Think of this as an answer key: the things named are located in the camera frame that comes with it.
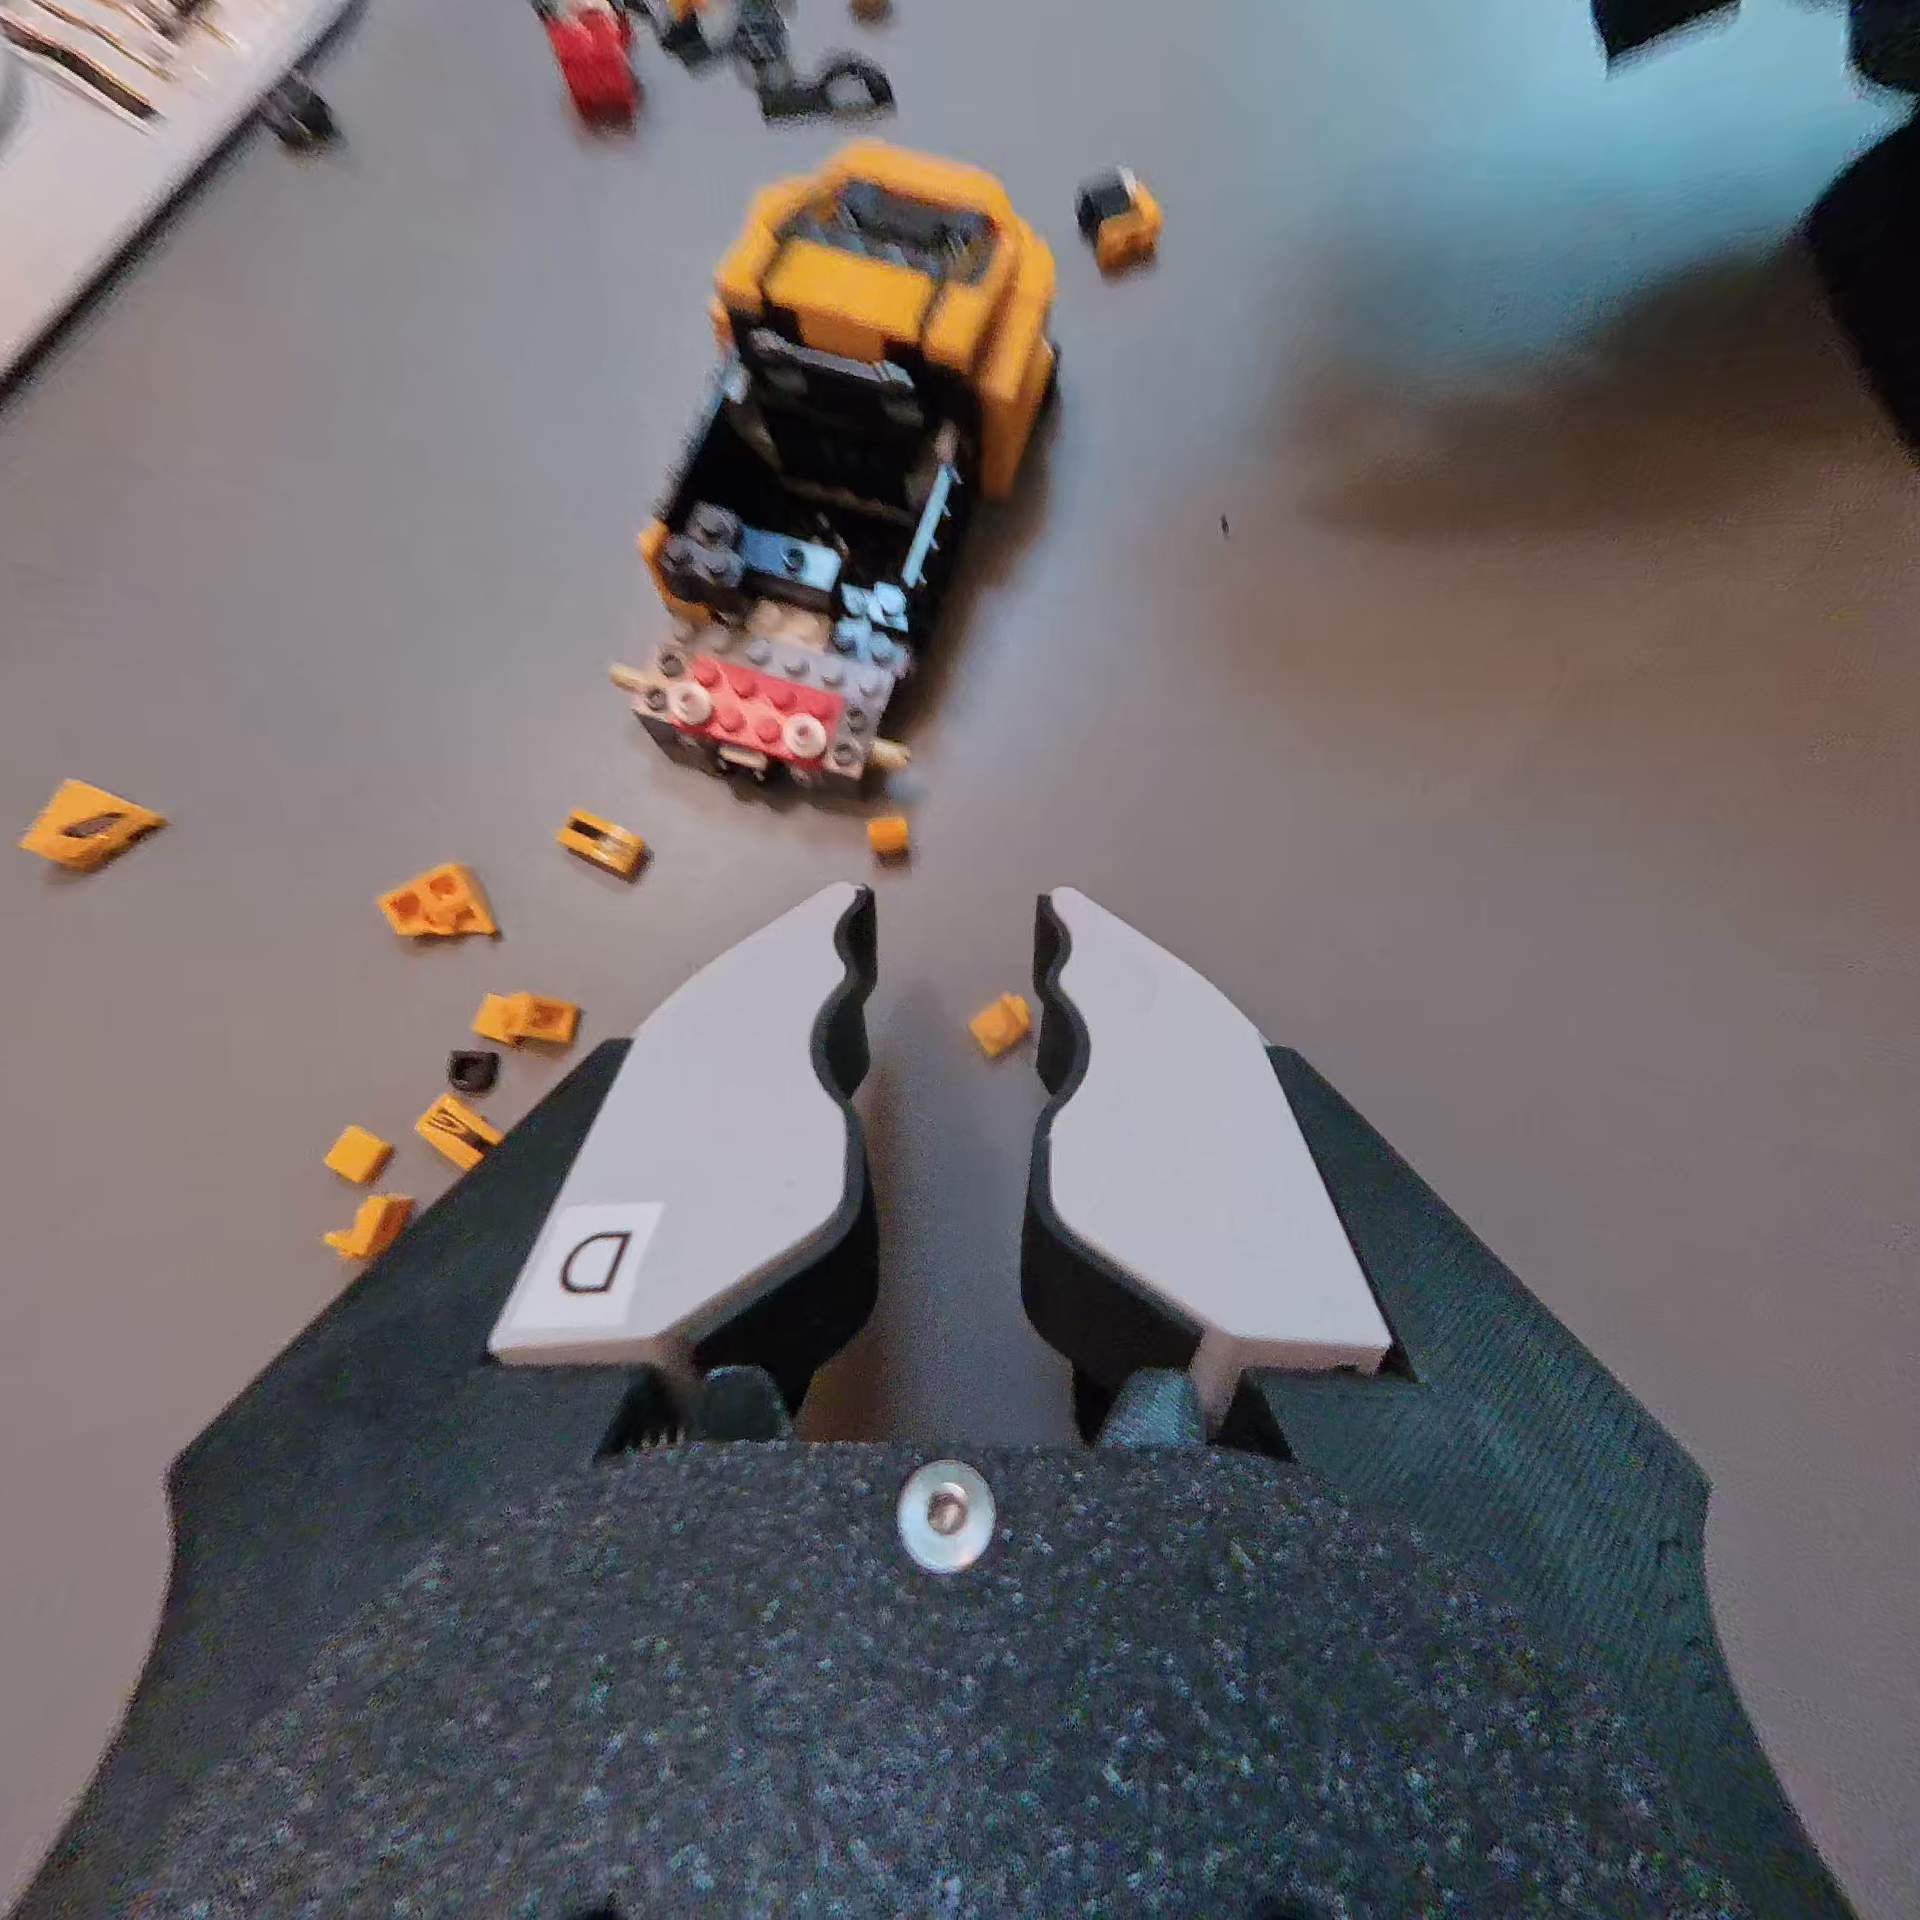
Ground pile of small lego parts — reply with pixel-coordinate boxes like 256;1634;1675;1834
622;0;797;61

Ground white stand base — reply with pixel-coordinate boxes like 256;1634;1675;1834
0;0;362;383

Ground red lego seat piece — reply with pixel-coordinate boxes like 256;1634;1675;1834
533;0;645;119

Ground yellow black lego car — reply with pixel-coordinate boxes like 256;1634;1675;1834
608;138;1066;804

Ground orange lego pieces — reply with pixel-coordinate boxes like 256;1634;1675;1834
19;778;917;1261

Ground black lego arch piece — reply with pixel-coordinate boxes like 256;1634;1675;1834
757;58;895;121

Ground lego sticker sheet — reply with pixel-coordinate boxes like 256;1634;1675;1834
0;0;248;121

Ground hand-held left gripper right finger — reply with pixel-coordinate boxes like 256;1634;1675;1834
1020;885;1394;1378

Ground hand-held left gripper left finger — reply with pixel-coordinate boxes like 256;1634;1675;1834
486;882;885;1373

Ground black orange lego subassembly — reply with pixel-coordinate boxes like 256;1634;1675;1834
1072;164;1163;271

